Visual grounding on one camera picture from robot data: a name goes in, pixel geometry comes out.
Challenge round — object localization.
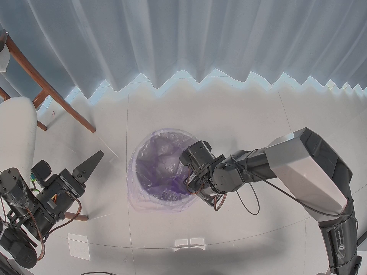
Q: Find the black cable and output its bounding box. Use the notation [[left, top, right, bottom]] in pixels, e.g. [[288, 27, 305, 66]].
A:
[[229, 151, 356, 220]]

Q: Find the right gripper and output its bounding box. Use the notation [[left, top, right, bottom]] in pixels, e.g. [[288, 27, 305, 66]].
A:
[[185, 172, 221, 207]]

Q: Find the wooden chair with white cushions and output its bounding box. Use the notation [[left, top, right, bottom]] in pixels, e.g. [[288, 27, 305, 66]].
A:
[[0, 29, 96, 223]]

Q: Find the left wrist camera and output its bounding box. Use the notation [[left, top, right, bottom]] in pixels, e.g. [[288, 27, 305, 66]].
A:
[[30, 159, 54, 189]]

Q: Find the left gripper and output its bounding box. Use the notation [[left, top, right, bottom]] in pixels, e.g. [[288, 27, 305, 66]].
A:
[[41, 150, 104, 220]]

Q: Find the white curtain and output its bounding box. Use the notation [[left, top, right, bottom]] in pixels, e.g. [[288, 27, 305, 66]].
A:
[[0, 0, 367, 99]]

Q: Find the white trash bin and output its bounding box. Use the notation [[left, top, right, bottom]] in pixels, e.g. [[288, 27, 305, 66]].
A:
[[133, 131, 200, 208]]

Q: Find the purple plastic bag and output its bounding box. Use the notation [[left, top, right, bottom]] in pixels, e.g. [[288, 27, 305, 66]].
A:
[[127, 128, 201, 213]]

